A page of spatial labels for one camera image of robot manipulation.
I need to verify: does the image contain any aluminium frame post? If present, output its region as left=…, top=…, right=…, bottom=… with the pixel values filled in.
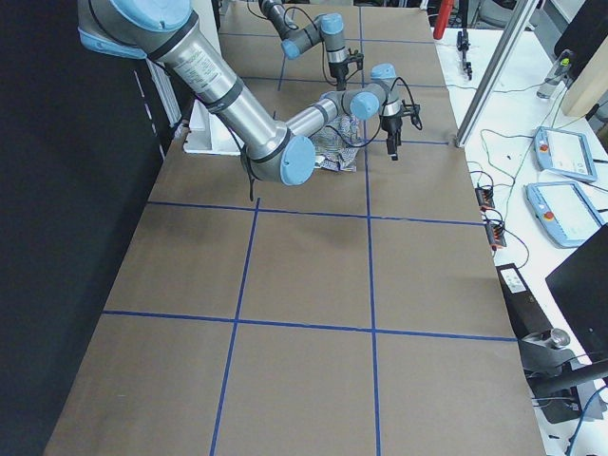
left=455, top=0, right=538, bottom=148

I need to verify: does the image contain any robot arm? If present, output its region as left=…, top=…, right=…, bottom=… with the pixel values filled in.
left=258, top=0, right=364, bottom=91
left=78, top=1, right=423, bottom=186

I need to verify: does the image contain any far teach pendant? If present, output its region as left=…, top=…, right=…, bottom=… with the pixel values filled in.
left=533, top=126, right=598, bottom=183

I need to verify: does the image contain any navy white striped polo shirt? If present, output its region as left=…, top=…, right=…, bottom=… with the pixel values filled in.
left=311, top=115, right=362, bottom=172

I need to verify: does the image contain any black power box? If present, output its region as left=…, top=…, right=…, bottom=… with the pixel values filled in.
left=496, top=263, right=553, bottom=339

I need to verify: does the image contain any red cylinder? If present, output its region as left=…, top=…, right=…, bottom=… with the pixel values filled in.
left=433, top=0, right=454, bottom=40

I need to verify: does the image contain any brown table mat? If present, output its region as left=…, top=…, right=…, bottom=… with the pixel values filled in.
left=46, top=7, right=544, bottom=455

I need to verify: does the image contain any orange black connector box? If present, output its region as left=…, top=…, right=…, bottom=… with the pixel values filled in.
left=474, top=186, right=495, bottom=212

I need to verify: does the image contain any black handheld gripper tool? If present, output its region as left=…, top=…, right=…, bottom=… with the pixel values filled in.
left=457, top=28, right=473, bottom=81

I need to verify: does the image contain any near teach pendant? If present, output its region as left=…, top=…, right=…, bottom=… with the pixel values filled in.
left=524, top=180, right=605, bottom=248

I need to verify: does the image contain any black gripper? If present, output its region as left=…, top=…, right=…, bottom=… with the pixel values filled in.
left=380, top=101, right=423, bottom=161
left=327, top=47, right=364, bottom=91

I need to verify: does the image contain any black monitor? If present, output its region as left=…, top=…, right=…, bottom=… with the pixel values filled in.
left=545, top=225, right=608, bottom=353

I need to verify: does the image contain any teach pendant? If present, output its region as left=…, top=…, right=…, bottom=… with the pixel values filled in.
left=533, top=126, right=598, bottom=183
left=524, top=180, right=605, bottom=248

